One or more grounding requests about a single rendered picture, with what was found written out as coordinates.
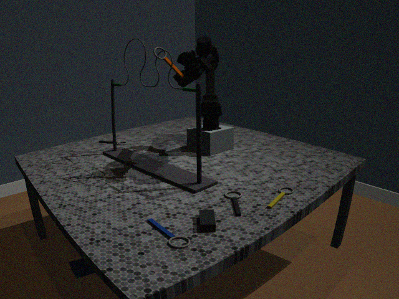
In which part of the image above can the yellow handle with black loop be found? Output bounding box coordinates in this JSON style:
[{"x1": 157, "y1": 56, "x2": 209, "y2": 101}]
[{"x1": 267, "y1": 187, "x2": 294, "y2": 209}]

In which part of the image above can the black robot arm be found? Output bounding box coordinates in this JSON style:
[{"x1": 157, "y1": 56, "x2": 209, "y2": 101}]
[{"x1": 177, "y1": 36, "x2": 222, "y2": 131}]

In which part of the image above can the orange handle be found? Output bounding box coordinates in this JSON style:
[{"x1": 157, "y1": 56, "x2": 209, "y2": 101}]
[{"x1": 153, "y1": 47, "x2": 184, "y2": 79}]

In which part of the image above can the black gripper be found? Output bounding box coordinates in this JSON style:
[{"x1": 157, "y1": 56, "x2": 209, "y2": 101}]
[{"x1": 173, "y1": 57, "x2": 213, "y2": 87}]

